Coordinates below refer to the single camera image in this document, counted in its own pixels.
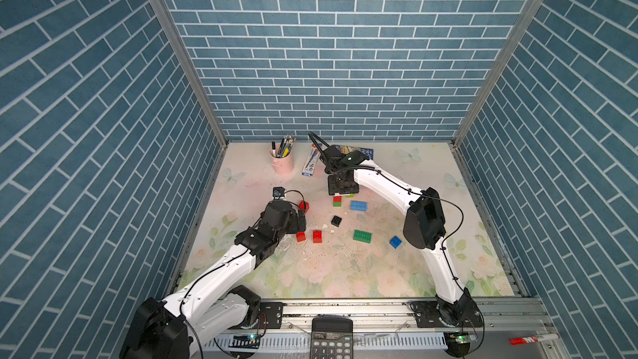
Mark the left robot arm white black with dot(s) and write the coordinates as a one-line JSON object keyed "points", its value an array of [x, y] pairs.
{"points": [[178, 325]]}

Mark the red white marker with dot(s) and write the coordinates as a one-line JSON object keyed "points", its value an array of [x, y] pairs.
{"points": [[534, 339]]}

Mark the black calculator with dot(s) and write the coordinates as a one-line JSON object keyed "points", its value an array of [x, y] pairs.
{"points": [[331, 338]]}

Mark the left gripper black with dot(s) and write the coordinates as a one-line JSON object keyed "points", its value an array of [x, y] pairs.
{"points": [[294, 226]]}

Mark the green long lego brick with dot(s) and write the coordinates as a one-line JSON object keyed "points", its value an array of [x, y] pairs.
{"points": [[362, 236]]}

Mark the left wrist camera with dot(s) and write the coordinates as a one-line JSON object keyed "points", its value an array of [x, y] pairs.
{"points": [[278, 192]]}

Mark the black lego brick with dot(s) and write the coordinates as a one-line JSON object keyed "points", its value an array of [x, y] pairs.
{"points": [[336, 221]]}

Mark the pink pen holder cup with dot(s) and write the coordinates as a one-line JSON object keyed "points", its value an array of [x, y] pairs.
{"points": [[282, 165]]}

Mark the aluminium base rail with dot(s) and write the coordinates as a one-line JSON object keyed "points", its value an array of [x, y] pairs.
{"points": [[390, 326]]}

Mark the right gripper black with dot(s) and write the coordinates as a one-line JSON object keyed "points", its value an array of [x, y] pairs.
{"points": [[331, 189]]}

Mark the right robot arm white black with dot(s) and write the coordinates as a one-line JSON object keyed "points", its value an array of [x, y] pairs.
{"points": [[424, 226]]}

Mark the blue small lego brick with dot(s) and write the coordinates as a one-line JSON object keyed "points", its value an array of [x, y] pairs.
{"points": [[395, 242]]}

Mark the blue long lego brick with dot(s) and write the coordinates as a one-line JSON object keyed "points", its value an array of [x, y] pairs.
{"points": [[360, 206]]}

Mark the pens in cup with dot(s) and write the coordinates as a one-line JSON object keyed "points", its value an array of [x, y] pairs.
{"points": [[282, 149]]}

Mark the white red pen box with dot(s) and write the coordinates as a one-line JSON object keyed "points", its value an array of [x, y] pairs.
{"points": [[312, 160]]}

